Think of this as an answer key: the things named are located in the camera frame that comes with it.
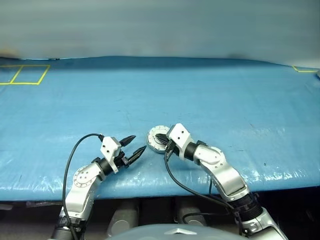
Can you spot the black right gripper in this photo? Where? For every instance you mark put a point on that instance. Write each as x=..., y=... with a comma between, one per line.
x=172, y=148

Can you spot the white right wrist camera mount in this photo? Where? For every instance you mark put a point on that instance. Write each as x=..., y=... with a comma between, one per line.
x=178, y=136

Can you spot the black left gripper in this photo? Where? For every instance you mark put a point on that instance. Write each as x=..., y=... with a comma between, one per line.
x=122, y=160

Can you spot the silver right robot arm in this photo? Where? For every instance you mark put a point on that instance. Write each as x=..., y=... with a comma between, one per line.
x=225, y=172

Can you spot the round motor housing lid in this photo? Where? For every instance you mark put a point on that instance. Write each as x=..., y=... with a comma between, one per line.
x=153, y=132

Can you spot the grey robot torso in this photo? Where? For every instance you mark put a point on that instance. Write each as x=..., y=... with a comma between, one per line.
x=150, y=232

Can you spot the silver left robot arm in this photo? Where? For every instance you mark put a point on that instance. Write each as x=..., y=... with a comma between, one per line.
x=82, y=178

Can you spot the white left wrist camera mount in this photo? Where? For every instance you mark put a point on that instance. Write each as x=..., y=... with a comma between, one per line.
x=110, y=146

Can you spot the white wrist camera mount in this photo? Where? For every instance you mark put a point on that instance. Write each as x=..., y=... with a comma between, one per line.
x=178, y=136
x=110, y=146

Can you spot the grey cylindrical shape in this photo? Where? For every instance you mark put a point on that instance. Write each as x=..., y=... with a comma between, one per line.
x=122, y=217
x=190, y=212

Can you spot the blue plastic table cover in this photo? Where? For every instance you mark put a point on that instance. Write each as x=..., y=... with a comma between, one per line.
x=200, y=90

